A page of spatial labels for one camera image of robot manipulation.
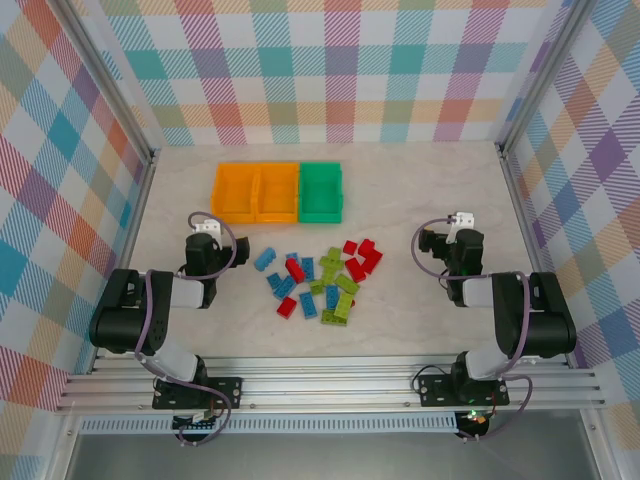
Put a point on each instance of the white left camera mount bracket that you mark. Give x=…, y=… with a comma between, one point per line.
x=207, y=226

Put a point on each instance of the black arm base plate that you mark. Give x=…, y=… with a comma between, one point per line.
x=432, y=390
x=227, y=390

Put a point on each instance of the aluminium side rail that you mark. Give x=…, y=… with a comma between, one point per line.
x=520, y=200
x=131, y=240

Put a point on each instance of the aluminium frame post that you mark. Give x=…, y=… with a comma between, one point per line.
x=545, y=80
x=107, y=82

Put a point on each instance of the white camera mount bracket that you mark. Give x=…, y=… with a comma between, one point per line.
x=207, y=226
x=461, y=220

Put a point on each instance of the small circuit board orange part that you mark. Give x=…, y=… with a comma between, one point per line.
x=475, y=422

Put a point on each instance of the green plastic bin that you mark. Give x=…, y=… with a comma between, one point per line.
x=320, y=192

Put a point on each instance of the aluminium frame leg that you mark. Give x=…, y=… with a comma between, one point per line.
x=67, y=450
x=600, y=445

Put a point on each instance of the wide aluminium mounting rail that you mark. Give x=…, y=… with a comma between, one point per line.
x=325, y=385

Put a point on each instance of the square green lego brick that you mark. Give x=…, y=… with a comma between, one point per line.
x=318, y=287

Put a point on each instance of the orange plastic bin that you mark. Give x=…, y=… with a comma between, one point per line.
x=235, y=197
x=277, y=195

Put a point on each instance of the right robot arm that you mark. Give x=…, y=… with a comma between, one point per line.
x=540, y=325

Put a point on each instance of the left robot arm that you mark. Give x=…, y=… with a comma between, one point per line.
x=125, y=320

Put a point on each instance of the light blue lego brick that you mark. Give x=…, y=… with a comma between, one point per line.
x=266, y=259

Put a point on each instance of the white right camera mount bracket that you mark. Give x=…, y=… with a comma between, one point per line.
x=461, y=220

